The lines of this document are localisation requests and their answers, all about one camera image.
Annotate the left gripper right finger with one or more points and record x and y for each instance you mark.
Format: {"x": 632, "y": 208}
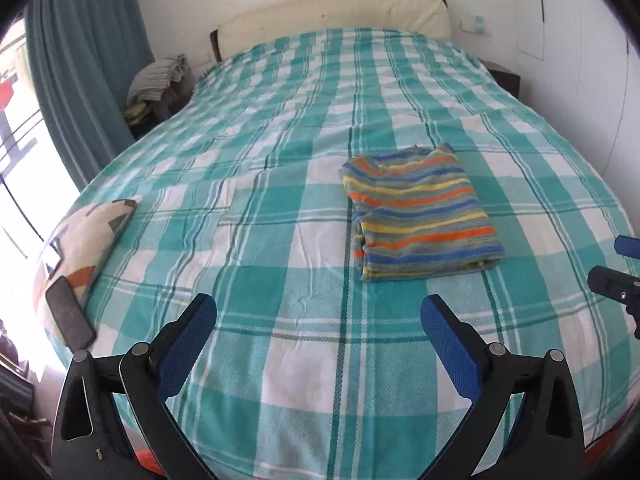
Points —
{"x": 546, "y": 440}

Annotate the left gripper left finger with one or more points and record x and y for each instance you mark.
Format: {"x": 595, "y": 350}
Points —
{"x": 89, "y": 439}

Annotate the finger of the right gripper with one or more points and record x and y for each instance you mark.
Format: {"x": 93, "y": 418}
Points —
{"x": 627, "y": 246}
{"x": 618, "y": 286}

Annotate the striped knit sweater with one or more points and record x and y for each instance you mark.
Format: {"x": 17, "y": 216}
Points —
{"x": 417, "y": 215}

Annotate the black smartphone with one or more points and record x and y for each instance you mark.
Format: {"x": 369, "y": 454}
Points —
{"x": 76, "y": 332}

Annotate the white wardrobe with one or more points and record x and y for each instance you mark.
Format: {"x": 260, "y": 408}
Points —
{"x": 581, "y": 72}

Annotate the patterned cream pillow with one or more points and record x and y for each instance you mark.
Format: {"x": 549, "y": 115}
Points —
{"x": 84, "y": 240}

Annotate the dark bedside table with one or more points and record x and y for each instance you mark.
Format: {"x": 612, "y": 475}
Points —
{"x": 505, "y": 78}

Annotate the teal plaid bedspread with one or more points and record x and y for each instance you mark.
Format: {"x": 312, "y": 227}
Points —
{"x": 312, "y": 373}

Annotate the cream padded headboard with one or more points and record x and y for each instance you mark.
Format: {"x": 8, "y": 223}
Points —
{"x": 294, "y": 17}

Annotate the folded checkered blanket pile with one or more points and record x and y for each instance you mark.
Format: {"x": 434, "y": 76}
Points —
{"x": 159, "y": 90}

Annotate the blue curtain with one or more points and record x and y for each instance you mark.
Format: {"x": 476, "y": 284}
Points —
{"x": 83, "y": 56}

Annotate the wall socket panel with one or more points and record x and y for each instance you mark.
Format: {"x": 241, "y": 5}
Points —
{"x": 474, "y": 24}

